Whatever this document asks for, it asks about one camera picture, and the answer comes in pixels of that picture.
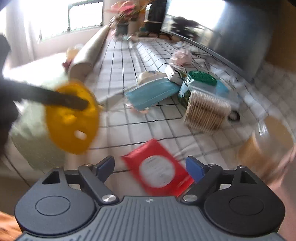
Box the red tea sachet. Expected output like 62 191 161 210
121 138 194 197

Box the yellow round plastic lid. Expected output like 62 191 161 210
45 80 103 155

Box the white black grid tablecloth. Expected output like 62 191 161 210
65 38 295 183

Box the cotton swab box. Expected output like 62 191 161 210
184 90 231 133

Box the blue face mask pack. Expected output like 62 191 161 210
125 77 180 111

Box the green lid plastic jar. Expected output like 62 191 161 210
178 70 217 108

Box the pink crumpled tissue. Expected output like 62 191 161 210
170 48 192 66

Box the potted flower plant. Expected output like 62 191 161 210
107 1 140 37

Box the black television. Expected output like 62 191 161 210
162 1 280 81

